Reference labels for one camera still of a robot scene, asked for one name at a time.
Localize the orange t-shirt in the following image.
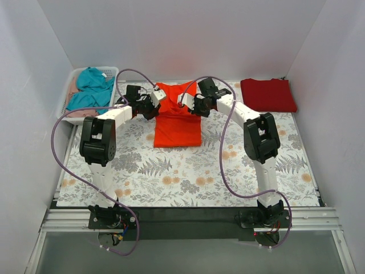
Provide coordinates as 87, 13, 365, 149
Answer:
153, 82, 202, 148

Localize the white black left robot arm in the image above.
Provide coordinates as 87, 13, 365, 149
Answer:
79, 85, 167, 228

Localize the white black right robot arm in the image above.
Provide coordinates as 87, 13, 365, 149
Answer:
177, 76, 285, 227

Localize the white plastic laundry basket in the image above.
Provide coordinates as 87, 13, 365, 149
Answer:
55, 66, 119, 126

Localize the teal t-shirt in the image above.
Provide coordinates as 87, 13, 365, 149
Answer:
66, 67, 115, 111

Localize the floral patterned table mat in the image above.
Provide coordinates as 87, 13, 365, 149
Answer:
56, 81, 320, 208

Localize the folded dark red t-shirt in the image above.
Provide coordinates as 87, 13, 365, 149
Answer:
240, 78, 297, 112

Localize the pink t-shirt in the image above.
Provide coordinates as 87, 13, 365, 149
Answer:
65, 77, 98, 118

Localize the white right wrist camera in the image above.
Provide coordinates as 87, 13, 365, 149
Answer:
177, 92, 195, 112

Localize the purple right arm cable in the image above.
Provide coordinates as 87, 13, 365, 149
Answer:
179, 75, 293, 249

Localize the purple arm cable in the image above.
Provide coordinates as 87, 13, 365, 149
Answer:
50, 68, 159, 256
179, 75, 293, 249

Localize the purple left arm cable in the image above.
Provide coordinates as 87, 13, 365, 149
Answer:
50, 68, 159, 256

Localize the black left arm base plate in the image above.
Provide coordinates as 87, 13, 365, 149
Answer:
87, 211, 136, 229

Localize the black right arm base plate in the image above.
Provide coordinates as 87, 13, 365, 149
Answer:
234, 207, 289, 229

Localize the aluminium rail frame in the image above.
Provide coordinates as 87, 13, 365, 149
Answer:
26, 207, 356, 273

